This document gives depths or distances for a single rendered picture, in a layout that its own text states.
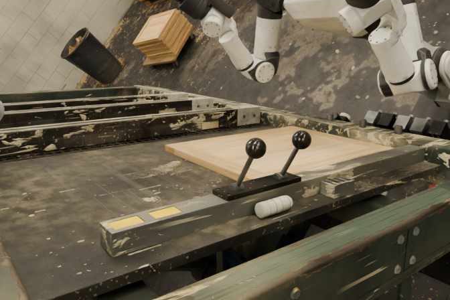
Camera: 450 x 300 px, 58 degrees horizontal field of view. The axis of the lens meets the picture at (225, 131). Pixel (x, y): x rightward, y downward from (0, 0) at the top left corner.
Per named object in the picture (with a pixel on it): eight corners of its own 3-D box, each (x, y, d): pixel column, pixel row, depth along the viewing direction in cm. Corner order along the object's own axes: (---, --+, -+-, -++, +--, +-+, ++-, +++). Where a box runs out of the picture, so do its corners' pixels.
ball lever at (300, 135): (290, 185, 86) (318, 137, 78) (277, 189, 84) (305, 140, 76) (279, 173, 88) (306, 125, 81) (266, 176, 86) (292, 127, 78)
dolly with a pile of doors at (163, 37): (201, 32, 462) (177, 6, 437) (180, 68, 443) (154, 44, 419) (169, 39, 506) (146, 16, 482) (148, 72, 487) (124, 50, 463)
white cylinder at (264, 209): (264, 220, 76) (293, 211, 80) (264, 205, 75) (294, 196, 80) (253, 215, 78) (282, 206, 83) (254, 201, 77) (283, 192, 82)
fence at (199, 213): (424, 161, 119) (425, 147, 118) (112, 258, 61) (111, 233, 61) (407, 157, 123) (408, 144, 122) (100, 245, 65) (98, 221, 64)
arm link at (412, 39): (393, 92, 117) (378, 15, 115) (442, 84, 109) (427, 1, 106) (380, 100, 108) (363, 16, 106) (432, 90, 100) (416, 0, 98)
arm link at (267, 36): (266, 69, 161) (271, 12, 151) (282, 81, 151) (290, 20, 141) (240, 72, 157) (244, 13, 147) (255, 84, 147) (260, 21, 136)
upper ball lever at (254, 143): (247, 197, 79) (274, 145, 71) (232, 201, 76) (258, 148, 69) (236, 183, 81) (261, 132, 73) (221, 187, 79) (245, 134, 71)
